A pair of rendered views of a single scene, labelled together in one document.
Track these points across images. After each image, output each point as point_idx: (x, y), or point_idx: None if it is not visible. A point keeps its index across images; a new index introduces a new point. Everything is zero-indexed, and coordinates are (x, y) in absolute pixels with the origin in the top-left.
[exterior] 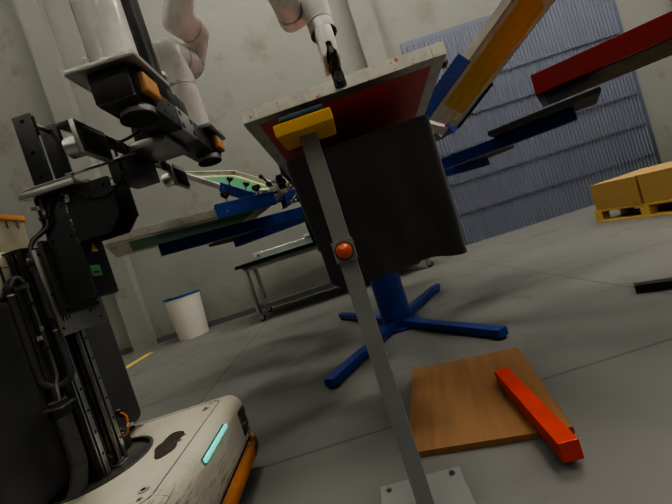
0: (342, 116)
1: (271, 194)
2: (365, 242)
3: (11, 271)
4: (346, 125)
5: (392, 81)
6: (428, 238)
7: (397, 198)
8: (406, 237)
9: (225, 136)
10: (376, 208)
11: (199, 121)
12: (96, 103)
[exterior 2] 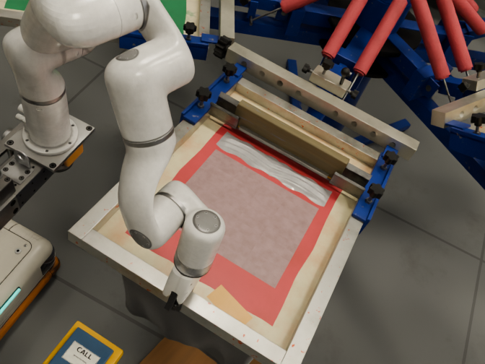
0: None
1: (204, 48)
2: (162, 319)
3: None
4: (226, 230)
5: None
6: (214, 352)
7: (201, 334)
8: (195, 343)
9: (94, 129)
10: (181, 322)
11: (48, 144)
12: None
